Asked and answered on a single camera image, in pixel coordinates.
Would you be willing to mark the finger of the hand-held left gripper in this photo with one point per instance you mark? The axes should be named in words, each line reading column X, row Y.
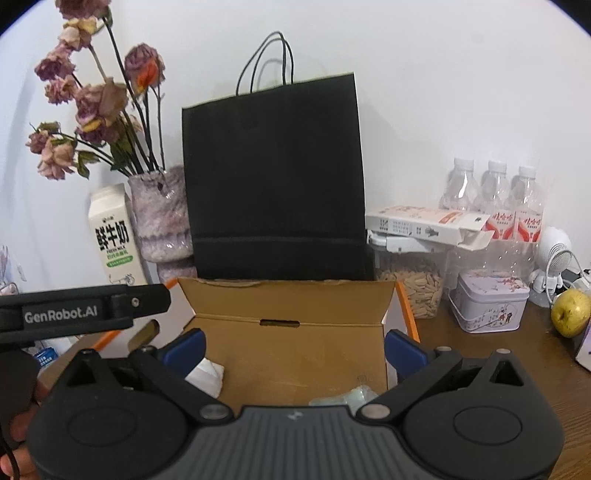
column 143, row 300

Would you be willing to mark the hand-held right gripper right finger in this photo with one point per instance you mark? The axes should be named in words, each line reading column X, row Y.
column 401, row 353

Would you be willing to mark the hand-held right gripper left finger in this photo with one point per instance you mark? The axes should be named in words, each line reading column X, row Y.
column 187, row 348

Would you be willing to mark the red cardboard box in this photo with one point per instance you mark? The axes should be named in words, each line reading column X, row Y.
column 295, row 350

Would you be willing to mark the person's left hand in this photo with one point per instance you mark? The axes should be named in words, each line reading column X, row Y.
column 21, row 427

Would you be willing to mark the white mouse in box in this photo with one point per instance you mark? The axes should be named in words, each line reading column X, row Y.
column 207, row 376

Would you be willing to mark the blue white packet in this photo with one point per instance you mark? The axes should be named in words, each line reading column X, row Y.
column 46, row 357

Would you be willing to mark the clear plastic wrapper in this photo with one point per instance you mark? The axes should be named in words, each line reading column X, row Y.
column 355, row 394

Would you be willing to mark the white green milk carton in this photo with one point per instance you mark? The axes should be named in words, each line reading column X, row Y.
column 113, row 240

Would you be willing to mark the clear jar of seeds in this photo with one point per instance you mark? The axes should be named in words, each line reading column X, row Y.
column 411, row 286

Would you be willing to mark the mottled purple vase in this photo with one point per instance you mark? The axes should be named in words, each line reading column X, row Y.
column 159, row 217

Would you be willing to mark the printed white tin box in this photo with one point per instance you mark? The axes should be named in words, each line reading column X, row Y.
column 489, row 304

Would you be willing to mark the white orange paper carton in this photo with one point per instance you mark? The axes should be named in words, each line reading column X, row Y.
column 415, row 222

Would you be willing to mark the green apple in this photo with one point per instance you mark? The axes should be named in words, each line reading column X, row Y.
column 570, row 314

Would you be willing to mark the black paper bag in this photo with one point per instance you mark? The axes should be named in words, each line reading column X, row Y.
column 272, row 184

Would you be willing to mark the clear water bottle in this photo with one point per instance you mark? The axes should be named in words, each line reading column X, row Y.
column 495, row 189
column 459, row 184
column 526, row 194

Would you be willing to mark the white robot-shaped desk fan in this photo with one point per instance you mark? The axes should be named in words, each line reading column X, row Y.
column 554, row 249

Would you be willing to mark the dried pink rose bouquet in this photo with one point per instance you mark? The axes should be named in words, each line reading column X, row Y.
column 99, row 99

